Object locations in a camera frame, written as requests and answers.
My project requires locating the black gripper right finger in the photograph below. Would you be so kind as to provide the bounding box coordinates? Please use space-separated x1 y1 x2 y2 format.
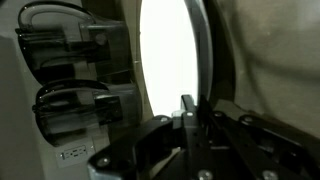
198 94 320 180

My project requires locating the white dinner plate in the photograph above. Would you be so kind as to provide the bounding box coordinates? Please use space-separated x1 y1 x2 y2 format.
139 0 201 118
184 0 214 101

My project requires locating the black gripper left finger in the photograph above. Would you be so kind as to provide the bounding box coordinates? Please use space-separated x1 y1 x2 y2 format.
87 94 215 180

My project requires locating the white wall outlet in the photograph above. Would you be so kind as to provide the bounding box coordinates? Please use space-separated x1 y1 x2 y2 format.
54 142 98 169

